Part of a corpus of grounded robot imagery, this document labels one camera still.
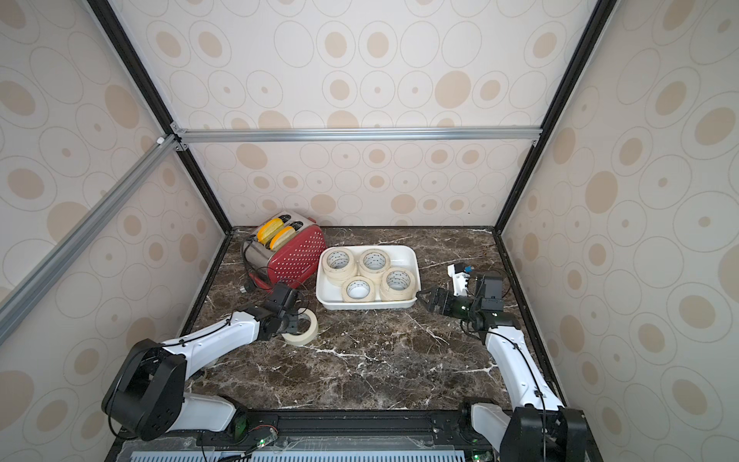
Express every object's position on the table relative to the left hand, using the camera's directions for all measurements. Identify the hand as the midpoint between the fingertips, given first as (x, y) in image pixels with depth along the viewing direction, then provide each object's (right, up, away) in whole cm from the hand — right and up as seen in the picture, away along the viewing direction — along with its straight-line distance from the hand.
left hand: (294, 318), depth 90 cm
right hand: (+40, +7, -9) cm, 42 cm away
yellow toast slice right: (-4, +25, 0) cm, 25 cm away
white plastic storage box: (+10, +5, +12) cm, 16 cm away
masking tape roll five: (+4, -5, -2) cm, 7 cm away
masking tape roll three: (+19, +8, +10) cm, 23 cm away
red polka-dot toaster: (0, +17, +6) cm, 18 cm away
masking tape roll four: (+33, +9, +11) cm, 36 cm away
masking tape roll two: (+25, +17, +16) cm, 35 cm away
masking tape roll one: (+12, +16, +16) cm, 26 cm away
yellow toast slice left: (-9, +28, +2) cm, 29 cm away
